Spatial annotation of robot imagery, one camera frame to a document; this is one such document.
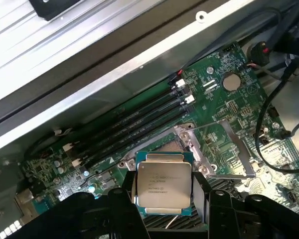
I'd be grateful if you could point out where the black connector with red tab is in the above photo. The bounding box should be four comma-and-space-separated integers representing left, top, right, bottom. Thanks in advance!
250, 41, 271, 67

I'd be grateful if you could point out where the black bracket on slats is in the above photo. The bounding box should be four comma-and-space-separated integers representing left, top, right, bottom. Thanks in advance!
28, 0, 90, 22

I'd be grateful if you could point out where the green motherboard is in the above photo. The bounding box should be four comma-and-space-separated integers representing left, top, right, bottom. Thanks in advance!
19, 41, 299, 239

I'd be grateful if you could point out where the silver coin cell battery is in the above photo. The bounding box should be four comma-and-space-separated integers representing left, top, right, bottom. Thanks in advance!
222, 72, 241, 91

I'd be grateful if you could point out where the metal socket cover frame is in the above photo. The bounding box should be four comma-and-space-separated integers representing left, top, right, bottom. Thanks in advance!
189, 119, 255, 179

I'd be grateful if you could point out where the thin black curved wire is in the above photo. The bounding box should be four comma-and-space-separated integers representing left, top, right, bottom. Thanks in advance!
24, 128, 74, 161

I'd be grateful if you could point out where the black RAM slot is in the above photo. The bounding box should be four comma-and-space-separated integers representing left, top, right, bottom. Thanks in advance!
76, 90, 187, 154
73, 83, 182, 146
79, 98, 191, 162
83, 106, 195, 171

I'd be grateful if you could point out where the grey finned heatsink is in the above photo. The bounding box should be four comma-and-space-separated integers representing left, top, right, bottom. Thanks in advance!
141, 210, 208, 233

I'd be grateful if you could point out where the long looped black wire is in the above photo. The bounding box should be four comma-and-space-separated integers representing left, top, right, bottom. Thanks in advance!
255, 58, 299, 173

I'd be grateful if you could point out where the CPU socket with metal frame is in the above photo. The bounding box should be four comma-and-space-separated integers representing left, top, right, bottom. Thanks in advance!
117, 121, 217, 180

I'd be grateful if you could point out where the thin wire locking lever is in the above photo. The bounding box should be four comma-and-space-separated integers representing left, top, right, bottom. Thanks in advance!
188, 121, 226, 131

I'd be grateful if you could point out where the thin black wire with plug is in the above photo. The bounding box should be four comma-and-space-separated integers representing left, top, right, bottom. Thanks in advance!
168, 6, 282, 84

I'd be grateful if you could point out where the silver PC case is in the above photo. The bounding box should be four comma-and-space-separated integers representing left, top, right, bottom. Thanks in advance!
0, 0, 299, 239

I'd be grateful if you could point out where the thick black cable bundle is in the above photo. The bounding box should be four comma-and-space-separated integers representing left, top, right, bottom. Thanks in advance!
270, 0, 299, 57

